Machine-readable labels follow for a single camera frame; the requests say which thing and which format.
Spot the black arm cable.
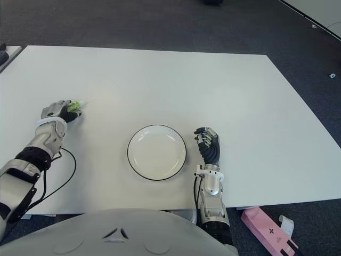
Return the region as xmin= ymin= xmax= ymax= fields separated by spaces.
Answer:
xmin=193 ymin=175 xmax=204 ymax=222
xmin=4 ymin=148 xmax=77 ymax=233

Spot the green toothpaste tube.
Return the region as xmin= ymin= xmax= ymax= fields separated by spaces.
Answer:
xmin=67 ymin=100 xmax=89 ymax=113

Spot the pink cardboard box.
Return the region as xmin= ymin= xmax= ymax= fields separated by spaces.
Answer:
xmin=240 ymin=207 xmax=299 ymax=256

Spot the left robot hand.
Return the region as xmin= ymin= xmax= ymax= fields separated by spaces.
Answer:
xmin=40 ymin=99 xmax=85 ymax=124

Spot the white plate with black rim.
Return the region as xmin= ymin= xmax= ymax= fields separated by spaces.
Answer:
xmin=126 ymin=124 xmax=188 ymax=182

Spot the white paper strip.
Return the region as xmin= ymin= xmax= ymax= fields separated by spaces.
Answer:
xmin=278 ymin=214 xmax=295 ymax=237

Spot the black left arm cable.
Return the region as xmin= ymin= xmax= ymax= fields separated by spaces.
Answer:
xmin=4 ymin=148 xmax=77 ymax=233

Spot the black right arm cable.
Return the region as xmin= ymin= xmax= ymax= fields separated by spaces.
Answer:
xmin=193 ymin=175 xmax=204 ymax=222

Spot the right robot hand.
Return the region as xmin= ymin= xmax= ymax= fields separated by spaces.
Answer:
xmin=193 ymin=126 xmax=222 ymax=166

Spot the white board panel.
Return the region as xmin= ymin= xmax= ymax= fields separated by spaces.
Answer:
xmin=278 ymin=0 xmax=341 ymax=41

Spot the grey robot torso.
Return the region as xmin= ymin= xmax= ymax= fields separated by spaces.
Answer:
xmin=0 ymin=208 xmax=241 ymax=256

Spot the white side table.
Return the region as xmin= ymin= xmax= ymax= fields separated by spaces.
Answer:
xmin=0 ymin=45 xmax=23 ymax=74

